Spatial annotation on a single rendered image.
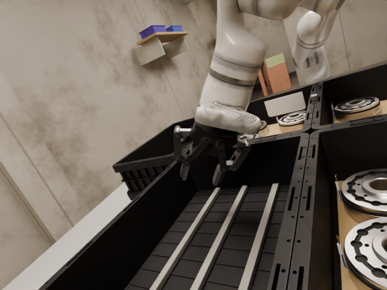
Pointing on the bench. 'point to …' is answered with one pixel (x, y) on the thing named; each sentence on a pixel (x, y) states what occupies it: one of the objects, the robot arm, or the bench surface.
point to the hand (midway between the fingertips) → (201, 174)
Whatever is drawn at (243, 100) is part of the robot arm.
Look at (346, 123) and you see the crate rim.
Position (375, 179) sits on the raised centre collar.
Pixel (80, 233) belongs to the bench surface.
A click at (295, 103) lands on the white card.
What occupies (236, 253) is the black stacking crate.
